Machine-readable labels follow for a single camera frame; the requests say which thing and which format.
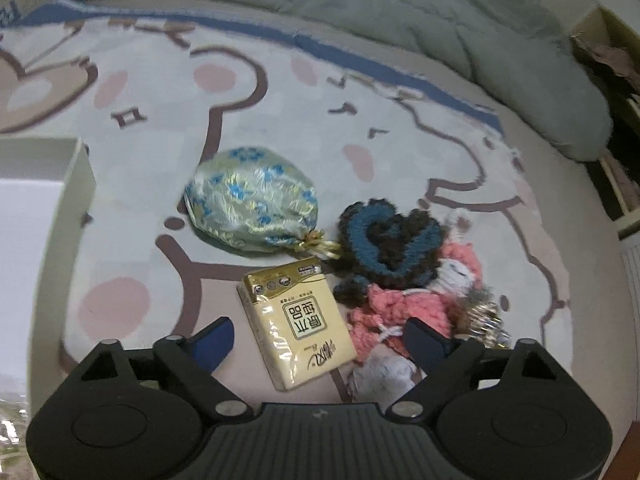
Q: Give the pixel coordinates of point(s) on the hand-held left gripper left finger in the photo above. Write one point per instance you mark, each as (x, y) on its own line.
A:
(216, 342)

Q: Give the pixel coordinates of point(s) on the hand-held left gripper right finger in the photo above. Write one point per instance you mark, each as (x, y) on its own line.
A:
(424, 339)

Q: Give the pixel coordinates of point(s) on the pink crochet bunny doll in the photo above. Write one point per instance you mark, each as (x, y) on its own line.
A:
(395, 305)

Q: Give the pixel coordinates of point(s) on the gold tissue packet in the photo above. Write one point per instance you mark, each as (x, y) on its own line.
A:
(300, 325)

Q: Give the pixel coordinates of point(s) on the dark blue crochet heart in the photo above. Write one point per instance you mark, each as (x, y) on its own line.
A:
(360, 230)

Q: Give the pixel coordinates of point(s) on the blue floral satin pouch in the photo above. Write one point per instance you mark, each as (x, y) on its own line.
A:
(250, 200)

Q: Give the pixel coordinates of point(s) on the white cardboard box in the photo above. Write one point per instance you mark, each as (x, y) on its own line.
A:
(30, 220)

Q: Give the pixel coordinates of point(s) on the grey white fluffy ball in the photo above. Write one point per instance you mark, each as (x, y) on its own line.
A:
(380, 377)

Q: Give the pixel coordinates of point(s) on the metal keyring cluster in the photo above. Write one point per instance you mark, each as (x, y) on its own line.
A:
(482, 322)

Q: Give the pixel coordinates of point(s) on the printed bear blanket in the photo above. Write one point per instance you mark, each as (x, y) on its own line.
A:
(300, 110)

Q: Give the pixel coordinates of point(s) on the wooden shelf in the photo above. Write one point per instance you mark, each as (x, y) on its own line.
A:
(615, 60)

